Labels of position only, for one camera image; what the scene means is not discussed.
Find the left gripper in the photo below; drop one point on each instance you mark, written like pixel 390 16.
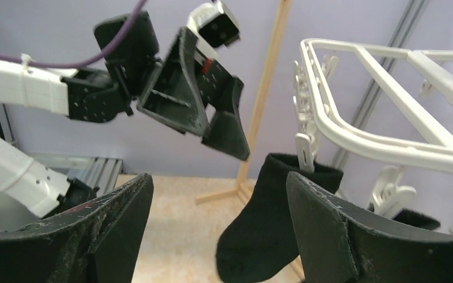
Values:
pixel 184 85

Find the wooden drying rack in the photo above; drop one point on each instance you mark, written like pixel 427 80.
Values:
pixel 242 189

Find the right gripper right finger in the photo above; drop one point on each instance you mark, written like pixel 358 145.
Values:
pixel 341 242

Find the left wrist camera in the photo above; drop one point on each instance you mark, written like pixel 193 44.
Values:
pixel 215 26

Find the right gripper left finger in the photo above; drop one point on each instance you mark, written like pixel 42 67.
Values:
pixel 96 241

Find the black sock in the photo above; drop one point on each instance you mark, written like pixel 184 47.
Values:
pixel 260 241
pixel 410 218

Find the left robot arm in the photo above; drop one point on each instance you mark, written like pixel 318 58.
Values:
pixel 83 94

